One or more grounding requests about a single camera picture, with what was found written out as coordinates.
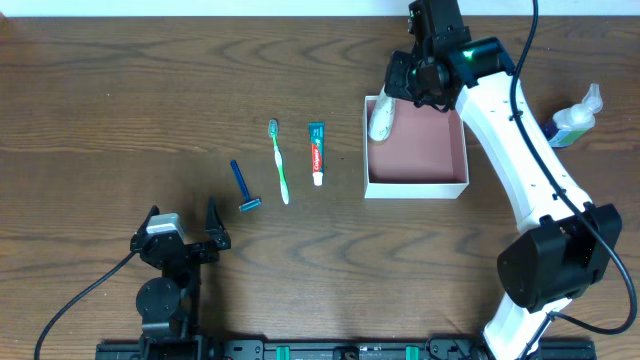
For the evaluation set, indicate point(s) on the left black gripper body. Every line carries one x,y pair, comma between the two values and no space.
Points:
189,251

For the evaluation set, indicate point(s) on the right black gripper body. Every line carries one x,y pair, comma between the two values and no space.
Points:
400,76

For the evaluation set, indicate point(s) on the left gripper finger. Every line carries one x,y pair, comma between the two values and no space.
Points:
142,230
214,227

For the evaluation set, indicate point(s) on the white floral lotion tube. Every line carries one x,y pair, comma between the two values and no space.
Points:
382,117

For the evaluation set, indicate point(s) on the green white toothbrush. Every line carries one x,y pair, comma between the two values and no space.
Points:
273,133

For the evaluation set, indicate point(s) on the Colgate toothpaste tube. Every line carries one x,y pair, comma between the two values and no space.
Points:
316,131

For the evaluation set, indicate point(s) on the clear pump bottle blue liquid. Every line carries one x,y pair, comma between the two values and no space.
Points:
568,125

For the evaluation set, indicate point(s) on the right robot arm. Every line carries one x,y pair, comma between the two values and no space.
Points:
566,242

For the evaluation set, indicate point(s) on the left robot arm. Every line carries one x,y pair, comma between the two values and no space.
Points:
169,304

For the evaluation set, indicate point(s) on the blue disposable razor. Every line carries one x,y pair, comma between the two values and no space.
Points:
249,202

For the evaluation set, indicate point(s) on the white box pink interior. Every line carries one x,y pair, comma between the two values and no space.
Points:
424,156

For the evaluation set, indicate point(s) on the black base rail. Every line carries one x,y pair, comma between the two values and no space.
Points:
439,348

